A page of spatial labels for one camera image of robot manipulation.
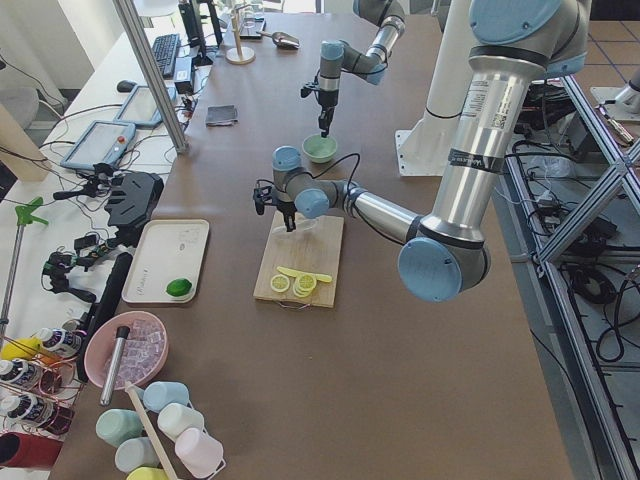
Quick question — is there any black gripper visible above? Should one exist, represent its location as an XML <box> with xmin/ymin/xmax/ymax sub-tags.
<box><xmin>276</xmin><ymin>200</ymin><xmax>296</xmax><ymax>232</ymax></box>
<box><xmin>318</xmin><ymin>90</ymin><xmax>337</xmax><ymax>138</ymax></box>

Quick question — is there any white ceramic spoon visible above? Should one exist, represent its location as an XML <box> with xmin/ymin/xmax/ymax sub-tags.
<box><xmin>271</xmin><ymin>219</ymin><xmax>318</xmax><ymax>234</ymax></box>

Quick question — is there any light green bowl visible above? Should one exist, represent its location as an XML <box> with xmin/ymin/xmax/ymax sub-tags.
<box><xmin>302</xmin><ymin>134</ymin><xmax>338</xmax><ymax>164</ymax></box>

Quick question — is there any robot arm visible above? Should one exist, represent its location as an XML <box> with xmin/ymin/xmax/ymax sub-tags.
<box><xmin>309</xmin><ymin>0</ymin><xmax>405</xmax><ymax>138</ymax></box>
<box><xmin>253</xmin><ymin>1</ymin><xmax>591</xmax><ymax>302</ymax></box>

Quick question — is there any pink ice bowl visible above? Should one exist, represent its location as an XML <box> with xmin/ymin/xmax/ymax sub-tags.
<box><xmin>84</xmin><ymin>311</ymin><xmax>169</xmax><ymax>390</ymax></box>

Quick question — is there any bamboo cutting board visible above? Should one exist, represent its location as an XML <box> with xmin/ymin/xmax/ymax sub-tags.
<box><xmin>253</xmin><ymin>212</ymin><xmax>344</xmax><ymax>308</ymax></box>

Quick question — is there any yellow plastic knife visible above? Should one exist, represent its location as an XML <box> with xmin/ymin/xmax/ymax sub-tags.
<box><xmin>276</xmin><ymin>266</ymin><xmax>333</xmax><ymax>283</ymax></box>

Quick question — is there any single lemon slice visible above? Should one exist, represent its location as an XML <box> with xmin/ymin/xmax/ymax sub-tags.
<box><xmin>270</xmin><ymin>273</ymin><xmax>291</xmax><ymax>293</ymax></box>

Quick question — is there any metal scoop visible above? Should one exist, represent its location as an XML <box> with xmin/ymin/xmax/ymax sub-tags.
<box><xmin>259</xmin><ymin>31</ymin><xmax>300</xmax><ymax>50</ymax></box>

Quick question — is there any wooden mug tree stand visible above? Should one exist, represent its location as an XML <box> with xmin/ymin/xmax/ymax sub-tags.
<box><xmin>225</xmin><ymin>5</ymin><xmax>255</xmax><ymax>65</ymax></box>

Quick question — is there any grey folded cloth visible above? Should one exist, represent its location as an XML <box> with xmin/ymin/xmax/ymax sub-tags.
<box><xmin>205</xmin><ymin>105</ymin><xmax>238</xmax><ymax>127</ymax></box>

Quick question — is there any cream rabbit tray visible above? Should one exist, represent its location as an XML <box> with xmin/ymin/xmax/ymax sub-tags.
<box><xmin>122</xmin><ymin>219</ymin><xmax>210</xmax><ymax>305</ymax></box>

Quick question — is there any green lime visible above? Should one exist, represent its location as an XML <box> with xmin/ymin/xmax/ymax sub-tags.
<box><xmin>165</xmin><ymin>278</ymin><xmax>193</xmax><ymax>298</ymax></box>

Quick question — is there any black keyboard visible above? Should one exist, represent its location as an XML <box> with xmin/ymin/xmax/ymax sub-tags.
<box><xmin>151</xmin><ymin>34</ymin><xmax>181</xmax><ymax>78</ymax></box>

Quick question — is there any teach pendant far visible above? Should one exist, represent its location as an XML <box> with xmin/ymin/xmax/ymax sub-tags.
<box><xmin>115</xmin><ymin>85</ymin><xmax>162</xmax><ymax>130</ymax></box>

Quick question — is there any teach pendant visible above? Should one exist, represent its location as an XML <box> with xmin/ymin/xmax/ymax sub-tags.
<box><xmin>60</xmin><ymin>121</ymin><xmax>136</xmax><ymax>171</ymax></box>
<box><xmin>115</xmin><ymin>85</ymin><xmax>162</xmax><ymax>130</ymax></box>

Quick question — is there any teach pendant near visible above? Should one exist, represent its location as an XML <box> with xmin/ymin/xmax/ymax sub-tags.
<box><xmin>60</xmin><ymin>121</ymin><xmax>136</xmax><ymax>171</ymax></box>

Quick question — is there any metal muddler tube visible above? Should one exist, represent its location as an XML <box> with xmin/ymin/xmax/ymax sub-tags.
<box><xmin>99</xmin><ymin>326</ymin><xmax>130</xmax><ymax>407</ymax></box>

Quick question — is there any pastel cup rack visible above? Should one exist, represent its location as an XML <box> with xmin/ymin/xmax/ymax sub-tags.
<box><xmin>95</xmin><ymin>381</ymin><xmax>226</xmax><ymax>479</ymax></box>

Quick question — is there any green clamp tool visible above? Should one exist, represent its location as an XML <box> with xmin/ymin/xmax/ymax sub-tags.
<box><xmin>15</xmin><ymin>197</ymin><xmax>49</xmax><ymax>226</ymax></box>

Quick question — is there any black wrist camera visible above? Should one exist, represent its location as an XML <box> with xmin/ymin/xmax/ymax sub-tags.
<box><xmin>300</xmin><ymin>79</ymin><xmax>320</xmax><ymax>98</ymax></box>
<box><xmin>252</xmin><ymin>180</ymin><xmax>277</xmax><ymax>216</ymax></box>

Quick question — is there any aluminium frame post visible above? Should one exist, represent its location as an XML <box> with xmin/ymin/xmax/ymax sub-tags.
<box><xmin>112</xmin><ymin>0</ymin><xmax>188</xmax><ymax>154</ymax></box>

